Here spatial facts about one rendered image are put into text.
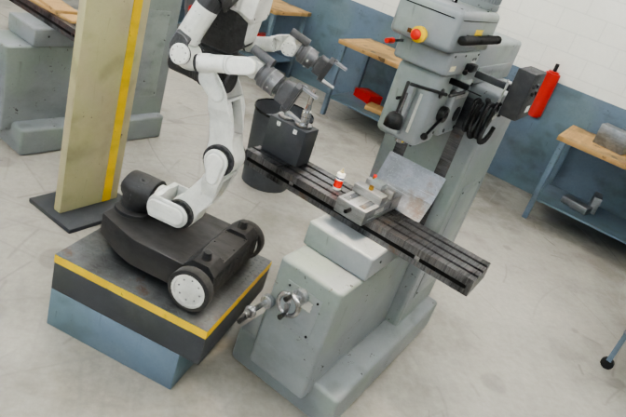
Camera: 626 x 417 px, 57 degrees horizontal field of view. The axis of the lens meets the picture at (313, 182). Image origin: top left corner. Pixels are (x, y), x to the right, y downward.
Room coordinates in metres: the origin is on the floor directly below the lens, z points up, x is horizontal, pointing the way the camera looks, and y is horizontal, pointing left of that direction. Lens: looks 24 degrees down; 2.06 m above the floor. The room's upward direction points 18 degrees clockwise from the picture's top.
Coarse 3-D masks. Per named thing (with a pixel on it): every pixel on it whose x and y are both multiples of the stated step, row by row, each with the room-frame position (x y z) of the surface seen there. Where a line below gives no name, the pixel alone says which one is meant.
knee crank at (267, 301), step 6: (270, 294) 2.09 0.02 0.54; (264, 300) 2.06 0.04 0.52; (270, 300) 2.06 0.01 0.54; (246, 306) 1.97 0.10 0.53; (252, 306) 1.97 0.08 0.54; (258, 306) 2.01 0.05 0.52; (264, 306) 2.06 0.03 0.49; (270, 306) 2.05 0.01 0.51; (246, 312) 1.94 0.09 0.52; (252, 312) 1.95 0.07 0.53; (240, 318) 1.92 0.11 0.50; (246, 318) 1.94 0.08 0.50
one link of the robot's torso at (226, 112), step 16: (208, 80) 2.23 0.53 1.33; (208, 96) 2.23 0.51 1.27; (224, 96) 2.22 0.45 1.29; (240, 96) 2.34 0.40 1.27; (224, 112) 2.22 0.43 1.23; (240, 112) 2.33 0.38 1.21; (224, 128) 2.24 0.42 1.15; (240, 128) 2.32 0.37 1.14; (208, 144) 2.25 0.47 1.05; (224, 144) 2.24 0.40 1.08; (240, 144) 2.30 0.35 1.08; (240, 160) 2.28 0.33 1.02
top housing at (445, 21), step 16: (400, 0) 2.28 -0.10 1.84; (416, 0) 2.24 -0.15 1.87; (432, 0) 2.23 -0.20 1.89; (448, 0) 2.40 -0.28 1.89; (400, 16) 2.26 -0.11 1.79; (416, 16) 2.24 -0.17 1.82; (432, 16) 2.21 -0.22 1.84; (448, 16) 2.18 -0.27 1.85; (464, 16) 2.17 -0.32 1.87; (480, 16) 2.33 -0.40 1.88; (496, 16) 2.52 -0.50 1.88; (400, 32) 2.26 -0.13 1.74; (432, 32) 2.20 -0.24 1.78; (448, 32) 2.17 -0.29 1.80; (464, 32) 2.23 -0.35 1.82; (480, 32) 2.39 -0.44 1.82; (448, 48) 2.17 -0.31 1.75; (464, 48) 2.30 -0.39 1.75; (480, 48) 2.48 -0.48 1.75
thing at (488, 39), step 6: (462, 36) 2.18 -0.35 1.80; (468, 36) 2.20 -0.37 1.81; (474, 36) 2.27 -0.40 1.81; (480, 36) 2.33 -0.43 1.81; (486, 36) 2.40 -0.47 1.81; (492, 36) 2.47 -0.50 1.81; (498, 36) 2.55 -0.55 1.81; (462, 42) 2.18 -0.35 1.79; (468, 42) 2.19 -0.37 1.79; (474, 42) 2.25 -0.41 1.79; (480, 42) 2.32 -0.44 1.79; (486, 42) 2.39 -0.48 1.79; (492, 42) 2.46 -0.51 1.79; (498, 42) 2.54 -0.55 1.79
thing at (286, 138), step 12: (276, 120) 2.67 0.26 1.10; (288, 120) 2.67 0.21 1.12; (276, 132) 2.66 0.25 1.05; (288, 132) 2.63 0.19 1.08; (300, 132) 2.60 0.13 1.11; (312, 132) 2.65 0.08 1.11; (264, 144) 2.68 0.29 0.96; (276, 144) 2.65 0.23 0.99; (288, 144) 2.62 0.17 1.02; (300, 144) 2.60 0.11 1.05; (312, 144) 2.68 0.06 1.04; (288, 156) 2.61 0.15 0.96; (300, 156) 2.60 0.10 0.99
